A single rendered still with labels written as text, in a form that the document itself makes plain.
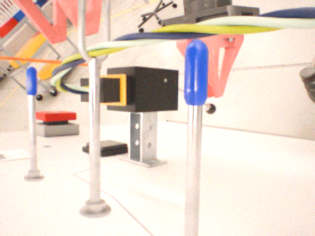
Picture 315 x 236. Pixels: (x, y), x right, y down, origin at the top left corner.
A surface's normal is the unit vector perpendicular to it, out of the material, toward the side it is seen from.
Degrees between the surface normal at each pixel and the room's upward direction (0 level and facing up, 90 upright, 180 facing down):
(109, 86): 97
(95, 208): 71
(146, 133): 94
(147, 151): 94
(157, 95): 94
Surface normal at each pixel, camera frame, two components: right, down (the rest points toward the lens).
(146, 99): 0.72, 0.08
